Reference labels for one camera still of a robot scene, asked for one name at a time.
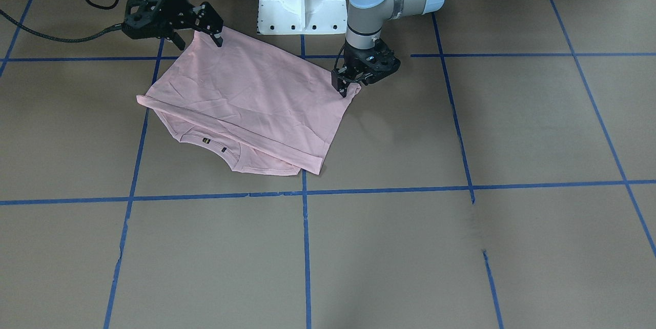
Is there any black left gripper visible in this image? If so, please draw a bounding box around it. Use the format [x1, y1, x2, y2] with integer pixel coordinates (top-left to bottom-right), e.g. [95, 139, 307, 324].
[331, 42, 371, 98]

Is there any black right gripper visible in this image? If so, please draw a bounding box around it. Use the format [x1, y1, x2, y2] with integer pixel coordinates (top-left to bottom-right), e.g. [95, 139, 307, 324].
[149, 0, 223, 51]

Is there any pink snoopy t-shirt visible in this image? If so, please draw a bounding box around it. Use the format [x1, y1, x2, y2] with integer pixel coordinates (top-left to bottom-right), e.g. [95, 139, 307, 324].
[136, 28, 361, 176]

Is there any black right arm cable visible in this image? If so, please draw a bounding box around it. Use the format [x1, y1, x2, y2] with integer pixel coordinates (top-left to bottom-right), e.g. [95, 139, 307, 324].
[0, 0, 129, 44]

